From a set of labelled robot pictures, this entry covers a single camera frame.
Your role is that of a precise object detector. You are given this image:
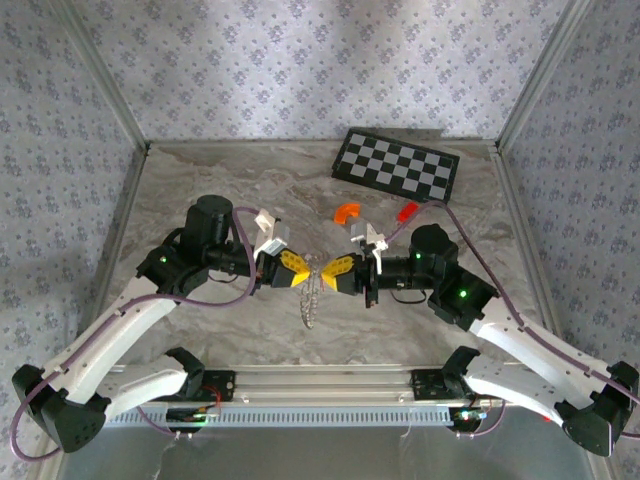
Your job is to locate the orange curved plastic block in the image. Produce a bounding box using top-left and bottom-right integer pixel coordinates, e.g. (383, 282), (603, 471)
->
(333, 203), (362, 226)

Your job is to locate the black grey checkerboard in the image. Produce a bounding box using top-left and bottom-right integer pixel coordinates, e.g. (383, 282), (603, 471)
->
(330, 128), (461, 210)

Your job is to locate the small circuit board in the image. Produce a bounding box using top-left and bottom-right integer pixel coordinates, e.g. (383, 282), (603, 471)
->
(451, 407), (489, 432)
(166, 407), (222, 427)

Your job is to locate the grey metal panel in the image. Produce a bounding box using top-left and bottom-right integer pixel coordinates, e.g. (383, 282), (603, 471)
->
(59, 427), (599, 480)

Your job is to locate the aluminium table side rail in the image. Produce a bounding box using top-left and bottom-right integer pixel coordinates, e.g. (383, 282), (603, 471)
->
(97, 144), (152, 306)
(492, 147), (569, 346)

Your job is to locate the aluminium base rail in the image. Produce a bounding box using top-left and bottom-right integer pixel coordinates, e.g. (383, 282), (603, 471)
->
(107, 363), (566, 407)

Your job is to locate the grey slotted cable duct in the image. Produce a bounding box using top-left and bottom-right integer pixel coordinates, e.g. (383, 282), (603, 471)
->
(104, 405), (452, 429)

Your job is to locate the aluminium frame post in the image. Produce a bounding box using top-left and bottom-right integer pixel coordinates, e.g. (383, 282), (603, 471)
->
(496, 0), (595, 151)
(49, 0), (151, 151)

